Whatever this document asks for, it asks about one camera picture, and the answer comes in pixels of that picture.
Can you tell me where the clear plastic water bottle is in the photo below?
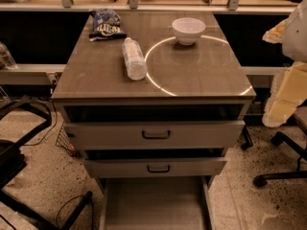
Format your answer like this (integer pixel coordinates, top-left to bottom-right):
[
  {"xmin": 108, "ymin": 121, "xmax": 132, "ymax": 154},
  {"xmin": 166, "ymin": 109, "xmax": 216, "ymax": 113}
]
[{"xmin": 122, "ymin": 37, "xmax": 147, "ymax": 81}]

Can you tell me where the blue chip bag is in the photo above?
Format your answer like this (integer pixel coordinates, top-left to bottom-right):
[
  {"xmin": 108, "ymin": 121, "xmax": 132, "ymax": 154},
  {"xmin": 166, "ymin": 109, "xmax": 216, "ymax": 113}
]
[{"xmin": 89, "ymin": 9, "xmax": 127, "ymax": 41}]

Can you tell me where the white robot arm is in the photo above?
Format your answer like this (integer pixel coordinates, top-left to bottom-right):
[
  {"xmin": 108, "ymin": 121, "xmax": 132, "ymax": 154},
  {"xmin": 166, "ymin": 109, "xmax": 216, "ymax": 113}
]
[{"xmin": 262, "ymin": 0, "xmax": 307, "ymax": 127}]

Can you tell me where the white bowl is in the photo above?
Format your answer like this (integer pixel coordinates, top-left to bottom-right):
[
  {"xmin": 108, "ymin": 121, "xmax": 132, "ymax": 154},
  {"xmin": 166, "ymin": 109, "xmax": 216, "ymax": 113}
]
[{"xmin": 172, "ymin": 17, "xmax": 205, "ymax": 45}]

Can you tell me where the grey drawer cabinet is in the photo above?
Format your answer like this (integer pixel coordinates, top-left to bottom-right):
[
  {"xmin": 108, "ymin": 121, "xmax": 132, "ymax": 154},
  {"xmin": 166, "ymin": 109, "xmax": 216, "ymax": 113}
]
[{"xmin": 51, "ymin": 11, "xmax": 257, "ymax": 230}]

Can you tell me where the open bottom drawer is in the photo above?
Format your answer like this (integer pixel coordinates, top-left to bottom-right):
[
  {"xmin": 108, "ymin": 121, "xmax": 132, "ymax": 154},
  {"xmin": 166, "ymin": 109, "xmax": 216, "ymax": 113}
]
[{"xmin": 99, "ymin": 176, "xmax": 215, "ymax": 230}]

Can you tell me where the black floor cable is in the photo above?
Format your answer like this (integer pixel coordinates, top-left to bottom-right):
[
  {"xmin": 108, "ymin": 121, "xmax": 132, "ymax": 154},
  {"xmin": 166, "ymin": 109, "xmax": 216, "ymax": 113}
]
[{"xmin": 55, "ymin": 195, "xmax": 95, "ymax": 230}]

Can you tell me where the wire basket on floor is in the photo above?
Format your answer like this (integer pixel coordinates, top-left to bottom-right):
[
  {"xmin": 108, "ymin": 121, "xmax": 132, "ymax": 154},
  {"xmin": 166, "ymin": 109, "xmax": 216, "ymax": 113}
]
[{"xmin": 56, "ymin": 124, "xmax": 80, "ymax": 157}]

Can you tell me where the grey shelf rail left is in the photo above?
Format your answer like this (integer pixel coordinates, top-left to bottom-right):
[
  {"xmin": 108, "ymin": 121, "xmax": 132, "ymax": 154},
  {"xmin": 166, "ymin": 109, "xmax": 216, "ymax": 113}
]
[{"xmin": 0, "ymin": 64, "xmax": 65, "ymax": 85}]

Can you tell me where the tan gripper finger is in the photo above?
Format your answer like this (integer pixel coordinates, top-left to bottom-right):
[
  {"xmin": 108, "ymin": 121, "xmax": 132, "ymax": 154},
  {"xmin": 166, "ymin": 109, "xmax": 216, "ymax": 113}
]
[
  {"xmin": 262, "ymin": 61, "xmax": 307, "ymax": 127},
  {"xmin": 262, "ymin": 19, "xmax": 287, "ymax": 44}
]

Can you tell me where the black office chair right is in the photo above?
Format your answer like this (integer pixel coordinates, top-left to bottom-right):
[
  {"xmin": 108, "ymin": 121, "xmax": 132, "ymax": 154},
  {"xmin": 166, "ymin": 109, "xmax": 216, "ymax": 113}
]
[{"xmin": 252, "ymin": 104, "xmax": 307, "ymax": 189}]

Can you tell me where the plastic bottle at left edge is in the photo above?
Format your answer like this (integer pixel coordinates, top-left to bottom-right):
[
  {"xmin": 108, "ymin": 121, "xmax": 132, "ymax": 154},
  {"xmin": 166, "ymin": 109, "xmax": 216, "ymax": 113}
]
[{"xmin": 0, "ymin": 42, "xmax": 18, "ymax": 70}]

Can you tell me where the black chair left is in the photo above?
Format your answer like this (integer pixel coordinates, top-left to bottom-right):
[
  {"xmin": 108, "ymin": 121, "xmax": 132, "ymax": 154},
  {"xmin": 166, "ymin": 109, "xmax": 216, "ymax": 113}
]
[{"xmin": 0, "ymin": 96, "xmax": 93, "ymax": 230}]

